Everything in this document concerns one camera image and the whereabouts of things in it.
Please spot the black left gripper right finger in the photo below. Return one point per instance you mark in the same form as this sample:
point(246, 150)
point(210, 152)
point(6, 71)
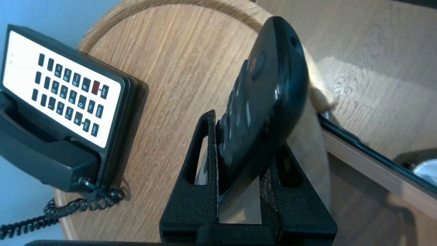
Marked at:
point(300, 212)

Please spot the black TV remote control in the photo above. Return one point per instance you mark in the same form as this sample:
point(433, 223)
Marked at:
point(266, 95)

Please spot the black and white desk telephone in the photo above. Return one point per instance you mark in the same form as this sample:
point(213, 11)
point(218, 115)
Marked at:
point(61, 85)

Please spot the black telephone handset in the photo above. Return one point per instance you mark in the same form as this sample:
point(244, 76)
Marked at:
point(34, 160)

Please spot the round wooden side table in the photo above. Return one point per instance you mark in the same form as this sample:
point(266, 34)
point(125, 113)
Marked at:
point(170, 68)

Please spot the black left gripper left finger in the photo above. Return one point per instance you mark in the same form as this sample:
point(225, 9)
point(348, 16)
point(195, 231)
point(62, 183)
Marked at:
point(191, 205)

